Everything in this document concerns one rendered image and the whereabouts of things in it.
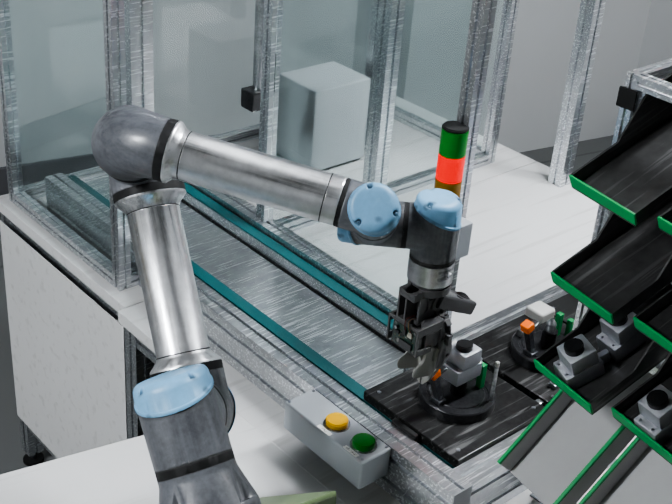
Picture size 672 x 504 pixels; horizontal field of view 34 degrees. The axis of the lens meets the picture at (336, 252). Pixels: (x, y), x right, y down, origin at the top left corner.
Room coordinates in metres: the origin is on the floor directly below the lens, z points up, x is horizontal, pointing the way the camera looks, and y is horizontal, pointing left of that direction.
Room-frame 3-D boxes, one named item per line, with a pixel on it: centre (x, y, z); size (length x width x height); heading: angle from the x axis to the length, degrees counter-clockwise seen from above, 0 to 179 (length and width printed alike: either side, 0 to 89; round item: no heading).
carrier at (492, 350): (1.80, -0.43, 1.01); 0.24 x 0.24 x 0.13; 43
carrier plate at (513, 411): (1.63, -0.24, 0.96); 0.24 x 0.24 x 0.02; 43
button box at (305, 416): (1.54, -0.03, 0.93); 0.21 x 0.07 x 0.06; 43
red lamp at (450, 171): (1.85, -0.20, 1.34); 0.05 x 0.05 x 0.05
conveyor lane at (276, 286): (1.86, -0.05, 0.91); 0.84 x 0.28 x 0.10; 43
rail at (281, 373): (1.72, 0.06, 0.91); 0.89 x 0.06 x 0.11; 43
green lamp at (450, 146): (1.85, -0.20, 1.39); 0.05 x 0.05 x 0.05
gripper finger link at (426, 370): (1.53, -0.16, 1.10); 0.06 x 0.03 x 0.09; 133
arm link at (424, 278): (1.55, -0.16, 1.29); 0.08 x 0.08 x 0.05
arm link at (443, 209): (1.55, -0.15, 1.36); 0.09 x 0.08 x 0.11; 88
